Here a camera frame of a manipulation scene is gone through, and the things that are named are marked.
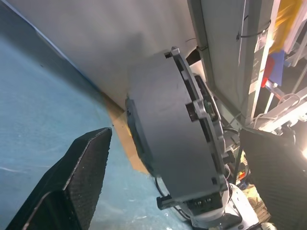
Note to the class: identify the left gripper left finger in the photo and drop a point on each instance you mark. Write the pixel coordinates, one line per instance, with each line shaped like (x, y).
(79, 172)

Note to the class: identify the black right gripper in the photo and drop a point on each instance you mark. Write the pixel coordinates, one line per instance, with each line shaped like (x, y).
(204, 202)

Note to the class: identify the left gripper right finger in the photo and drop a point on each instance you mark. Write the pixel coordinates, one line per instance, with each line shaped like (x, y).
(278, 172)

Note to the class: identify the motor stator with copper windings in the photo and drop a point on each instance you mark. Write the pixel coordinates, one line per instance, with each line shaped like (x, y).
(168, 119)

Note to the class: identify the thin silver disc plate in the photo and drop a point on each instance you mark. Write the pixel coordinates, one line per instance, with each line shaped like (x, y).
(200, 110)

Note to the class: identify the brown cardboard board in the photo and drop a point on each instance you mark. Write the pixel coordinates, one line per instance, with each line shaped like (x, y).
(120, 119)

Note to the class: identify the blue plastic table sheet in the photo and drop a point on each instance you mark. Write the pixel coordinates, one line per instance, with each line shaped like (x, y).
(36, 95)

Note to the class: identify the red flat object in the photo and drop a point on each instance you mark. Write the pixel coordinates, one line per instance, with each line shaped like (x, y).
(268, 72)

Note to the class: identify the blue flat object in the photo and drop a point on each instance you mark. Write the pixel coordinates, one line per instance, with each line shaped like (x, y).
(277, 69)

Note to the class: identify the white backdrop panel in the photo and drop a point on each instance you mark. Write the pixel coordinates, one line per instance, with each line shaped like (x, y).
(96, 36)

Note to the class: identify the black zip tie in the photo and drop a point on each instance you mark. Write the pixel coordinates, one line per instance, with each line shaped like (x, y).
(254, 34)

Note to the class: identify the yellow orange object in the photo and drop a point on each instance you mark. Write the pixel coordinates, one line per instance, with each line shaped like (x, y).
(285, 24)

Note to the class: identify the white frame bar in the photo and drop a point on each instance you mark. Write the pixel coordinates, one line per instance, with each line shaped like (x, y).
(283, 110)

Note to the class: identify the aluminium frame upright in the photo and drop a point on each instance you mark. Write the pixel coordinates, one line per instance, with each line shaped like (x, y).
(259, 72)

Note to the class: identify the dark grey post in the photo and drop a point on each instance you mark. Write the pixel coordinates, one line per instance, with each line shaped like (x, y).
(220, 48)

